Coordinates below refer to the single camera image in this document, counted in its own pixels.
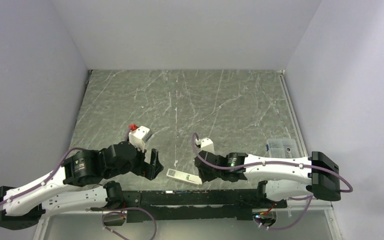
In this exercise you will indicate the clear plastic box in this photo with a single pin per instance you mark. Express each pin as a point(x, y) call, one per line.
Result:
point(282, 148)

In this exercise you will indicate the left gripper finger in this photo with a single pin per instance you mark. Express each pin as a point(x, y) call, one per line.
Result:
point(154, 158)
point(152, 171)

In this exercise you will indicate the aluminium rail right edge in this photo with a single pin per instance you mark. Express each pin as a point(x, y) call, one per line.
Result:
point(299, 137)

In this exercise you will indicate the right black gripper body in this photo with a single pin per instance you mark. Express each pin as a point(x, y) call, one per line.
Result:
point(206, 176)

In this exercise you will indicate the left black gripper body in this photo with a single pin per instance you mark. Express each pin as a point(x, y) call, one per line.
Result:
point(139, 164)

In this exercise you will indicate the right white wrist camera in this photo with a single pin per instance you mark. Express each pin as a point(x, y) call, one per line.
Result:
point(205, 144)

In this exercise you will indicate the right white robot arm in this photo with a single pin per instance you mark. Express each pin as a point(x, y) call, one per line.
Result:
point(280, 178)

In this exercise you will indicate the white remote control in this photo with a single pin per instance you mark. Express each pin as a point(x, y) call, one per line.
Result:
point(184, 177)

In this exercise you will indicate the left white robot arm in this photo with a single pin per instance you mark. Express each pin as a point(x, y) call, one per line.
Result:
point(81, 181)

